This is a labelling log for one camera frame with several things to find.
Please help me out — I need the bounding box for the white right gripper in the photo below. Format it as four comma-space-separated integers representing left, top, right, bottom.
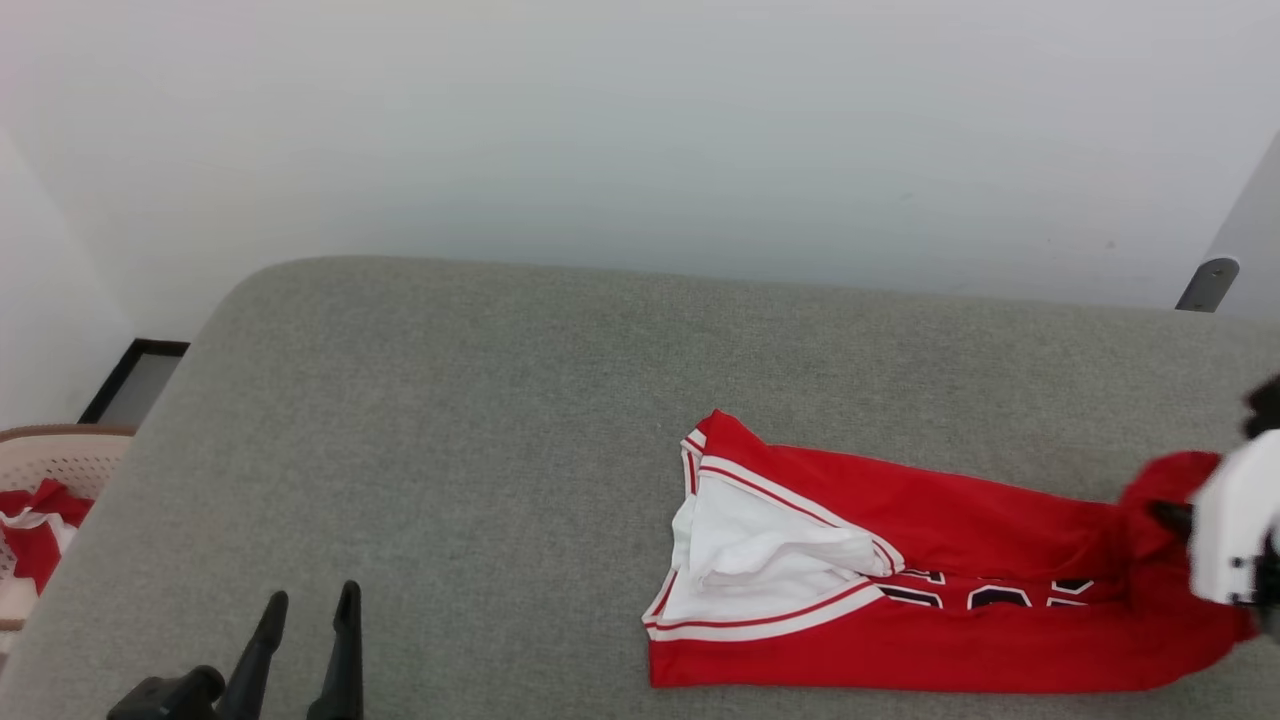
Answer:
1148, 430, 1280, 607

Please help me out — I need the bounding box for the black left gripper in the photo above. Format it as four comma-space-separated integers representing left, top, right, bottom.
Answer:
107, 580, 364, 720

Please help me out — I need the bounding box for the red and white basketball jersey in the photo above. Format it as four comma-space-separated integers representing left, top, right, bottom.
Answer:
642, 409, 1259, 695

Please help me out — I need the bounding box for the red and white crumpled garment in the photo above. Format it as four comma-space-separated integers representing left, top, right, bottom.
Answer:
0, 478, 94, 596

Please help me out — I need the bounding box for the beige plastic laundry basket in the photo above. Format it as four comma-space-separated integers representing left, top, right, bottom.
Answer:
0, 424, 138, 633

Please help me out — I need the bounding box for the white panel board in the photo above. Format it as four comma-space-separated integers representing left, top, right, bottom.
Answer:
1205, 130, 1280, 321

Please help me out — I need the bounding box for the black framed panel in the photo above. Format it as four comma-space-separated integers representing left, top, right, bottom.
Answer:
78, 338, 191, 426

